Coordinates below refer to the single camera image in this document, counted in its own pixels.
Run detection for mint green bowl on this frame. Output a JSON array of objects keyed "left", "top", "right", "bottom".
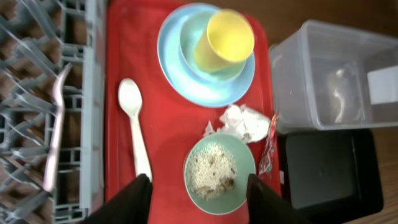
[{"left": 183, "top": 133, "right": 256, "bottom": 215}]

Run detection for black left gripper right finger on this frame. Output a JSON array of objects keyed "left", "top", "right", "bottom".
[{"left": 246, "top": 174, "right": 311, "bottom": 224}]

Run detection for grey dishwasher rack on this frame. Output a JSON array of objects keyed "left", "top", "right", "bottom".
[{"left": 1, "top": 0, "right": 107, "bottom": 223}]

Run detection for light blue plate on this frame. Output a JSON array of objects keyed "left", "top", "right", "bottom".
[{"left": 157, "top": 3, "right": 256, "bottom": 108}]

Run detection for black waste tray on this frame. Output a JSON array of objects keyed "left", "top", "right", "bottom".
[{"left": 277, "top": 129, "right": 384, "bottom": 223}]

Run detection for rice and food scraps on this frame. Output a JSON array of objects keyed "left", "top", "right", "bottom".
[{"left": 186, "top": 142, "right": 237, "bottom": 200}]

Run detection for white napkin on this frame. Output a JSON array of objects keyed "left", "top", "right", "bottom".
[{"left": 203, "top": 105, "right": 271, "bottom": 143}]

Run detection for yellow plastic cup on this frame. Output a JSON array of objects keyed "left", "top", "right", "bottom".
[{"left": 193, "top": 9, "right": 255, "bottom": 73}]

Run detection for red plastic tray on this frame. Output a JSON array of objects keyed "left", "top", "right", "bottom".
[{"left": 104, "top": 0, "right": 282, "bottom": 224}]

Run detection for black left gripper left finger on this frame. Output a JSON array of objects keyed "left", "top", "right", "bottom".
[{"left": 81, "top": 174, "right": 153, "bottom": 224}]

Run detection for red snack wrapper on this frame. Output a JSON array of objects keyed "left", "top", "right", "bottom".
[{"left": 259, "top": 113, "right": 279, "bottom": 175}]

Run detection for clear plastic bin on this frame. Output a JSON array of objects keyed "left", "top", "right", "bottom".
[{"left": 269, "top": 20, "right": 397, "bottom": 133}]

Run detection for metal fork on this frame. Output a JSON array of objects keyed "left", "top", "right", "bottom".
[{"left": 43, "top": 63, "right": 73, "bottom": 193}]

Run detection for light blue bowl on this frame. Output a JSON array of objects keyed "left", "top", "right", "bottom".
[{"left": 179, "top": 11, "right": 246, "bottom": 83}]

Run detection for white plastic spoon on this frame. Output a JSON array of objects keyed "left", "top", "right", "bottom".
[{"left": 118, "top": 78, "right": 153, "bottom": 182}]

